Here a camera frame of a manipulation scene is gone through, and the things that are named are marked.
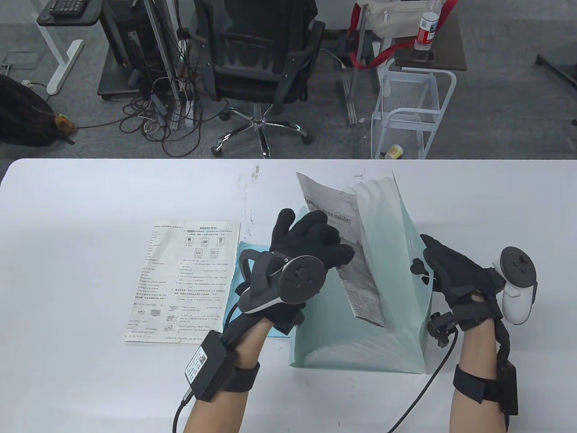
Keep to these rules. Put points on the black office chair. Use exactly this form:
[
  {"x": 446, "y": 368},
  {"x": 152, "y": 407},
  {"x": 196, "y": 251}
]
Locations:
[{"x": 252, "y": 76}]

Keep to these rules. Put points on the grey newspaper document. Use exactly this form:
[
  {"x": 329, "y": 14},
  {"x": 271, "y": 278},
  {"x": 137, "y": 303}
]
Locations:
[{"x": 356, "y": 279}]

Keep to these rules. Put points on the beige bag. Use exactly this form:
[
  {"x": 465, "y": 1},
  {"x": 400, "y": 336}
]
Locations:
[{"x": 392, "y": 20}]

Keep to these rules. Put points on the white rolling cart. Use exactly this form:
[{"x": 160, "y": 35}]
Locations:
[{"x": 410, "y": 92}]

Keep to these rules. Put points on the black wrist sensor box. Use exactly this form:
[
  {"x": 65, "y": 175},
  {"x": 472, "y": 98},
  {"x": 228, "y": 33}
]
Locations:
[
  {"x": 508, "y": 388},
  {"x": 205, "y": 365}
]

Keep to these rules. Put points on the clear water bottle red label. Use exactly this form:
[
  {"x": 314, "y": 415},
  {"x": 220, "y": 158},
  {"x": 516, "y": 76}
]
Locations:
[{"x": 426, "y": 31}]

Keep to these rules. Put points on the black desk white legs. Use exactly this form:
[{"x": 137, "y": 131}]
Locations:
[{"x": 67, "y": 54}]

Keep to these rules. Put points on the person's left forearm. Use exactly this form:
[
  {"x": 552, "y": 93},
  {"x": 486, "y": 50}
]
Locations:
[{"x": 216, "y": 410}]

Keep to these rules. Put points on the aluminium frame stand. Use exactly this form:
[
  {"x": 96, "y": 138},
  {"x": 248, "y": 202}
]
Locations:
[
  {"x": 180, "y": 117},
  {"x": 351, "y": 103}
]

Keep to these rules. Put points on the black computer tower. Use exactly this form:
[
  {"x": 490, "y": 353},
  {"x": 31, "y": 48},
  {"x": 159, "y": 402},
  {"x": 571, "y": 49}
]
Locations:
[{"x": 121, "y": 40}]

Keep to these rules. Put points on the person's right forearm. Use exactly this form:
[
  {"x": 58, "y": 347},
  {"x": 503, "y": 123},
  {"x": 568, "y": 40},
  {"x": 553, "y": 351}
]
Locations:
[{"x": 473, "y": 356}]

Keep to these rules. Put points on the black backpack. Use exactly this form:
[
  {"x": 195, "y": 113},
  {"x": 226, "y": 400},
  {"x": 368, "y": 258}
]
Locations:
[{"x": 22, "y": 115}]

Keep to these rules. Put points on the paper cup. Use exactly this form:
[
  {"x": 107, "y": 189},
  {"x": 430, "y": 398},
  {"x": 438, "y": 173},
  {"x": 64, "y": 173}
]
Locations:
[{"x": 394, "y": 152}]

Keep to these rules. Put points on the black phone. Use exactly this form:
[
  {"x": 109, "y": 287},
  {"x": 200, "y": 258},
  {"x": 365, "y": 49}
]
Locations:
[{"x": 408, "y": 55}]

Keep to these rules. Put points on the dark brown side table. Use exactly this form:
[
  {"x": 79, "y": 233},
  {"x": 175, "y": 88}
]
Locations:
[{"x": 451, "y": 49}]

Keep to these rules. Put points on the black and white controller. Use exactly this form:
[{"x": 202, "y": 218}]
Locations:
[
  {"x": 299, "y": 277},
  {"x": 514, "y": 306}
]

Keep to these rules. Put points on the black stand base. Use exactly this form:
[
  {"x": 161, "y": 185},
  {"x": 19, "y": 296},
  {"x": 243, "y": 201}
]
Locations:
[{"x": 559, "y": 67}]

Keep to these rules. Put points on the blue paper document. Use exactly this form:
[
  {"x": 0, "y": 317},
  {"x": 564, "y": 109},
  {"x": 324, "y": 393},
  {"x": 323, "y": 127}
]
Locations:
[{"x": 250, "y": 257}]

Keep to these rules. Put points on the printed worksheet document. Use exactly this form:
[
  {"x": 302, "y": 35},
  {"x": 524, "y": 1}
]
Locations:
[{"x": 180, "y": 279}]

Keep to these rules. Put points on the black keyboard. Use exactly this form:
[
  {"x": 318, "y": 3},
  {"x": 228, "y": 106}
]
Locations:
[{"x": 65, "y": 6}]

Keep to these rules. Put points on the person's left hand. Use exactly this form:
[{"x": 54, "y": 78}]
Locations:
[{"x": 311, "y": 239}]

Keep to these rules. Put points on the person's right hand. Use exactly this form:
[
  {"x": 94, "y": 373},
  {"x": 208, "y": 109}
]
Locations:
[{"x": 464, "y": 284}]

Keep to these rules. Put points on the brown plush toy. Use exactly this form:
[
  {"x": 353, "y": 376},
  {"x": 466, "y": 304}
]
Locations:
[{"x": 65, "y": 124}]

